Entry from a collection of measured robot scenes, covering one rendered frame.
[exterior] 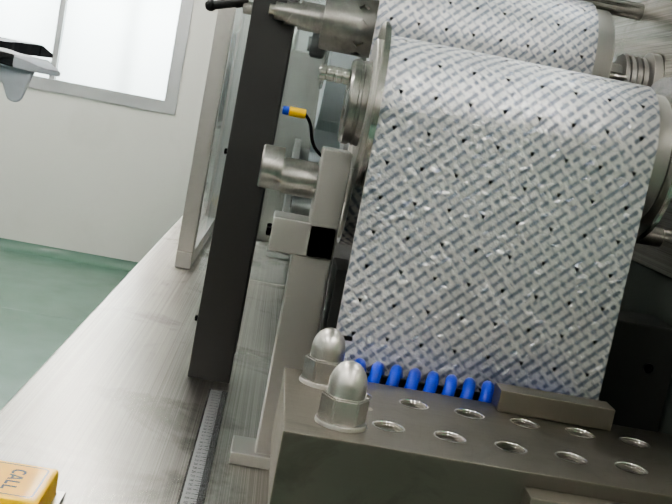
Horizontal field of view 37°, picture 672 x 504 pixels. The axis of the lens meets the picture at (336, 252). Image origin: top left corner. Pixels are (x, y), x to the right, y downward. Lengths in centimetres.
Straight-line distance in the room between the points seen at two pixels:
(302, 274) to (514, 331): 20
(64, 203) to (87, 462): 569
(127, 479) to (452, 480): 32
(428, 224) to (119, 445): 36
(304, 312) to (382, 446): 28
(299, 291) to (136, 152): 557
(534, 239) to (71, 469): 44
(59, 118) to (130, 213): 73
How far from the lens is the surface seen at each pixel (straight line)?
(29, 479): 82
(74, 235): 660
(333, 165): 91
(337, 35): 112
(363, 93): 86
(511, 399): 83
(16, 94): 132
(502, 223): 86
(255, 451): 97
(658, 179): 90
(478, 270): 86
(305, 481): 69
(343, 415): 69
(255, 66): 117
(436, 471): 69
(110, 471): 91
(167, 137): 645
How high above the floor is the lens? 124
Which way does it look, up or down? 8 degrees down
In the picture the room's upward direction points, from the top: 11 degrees clockwise
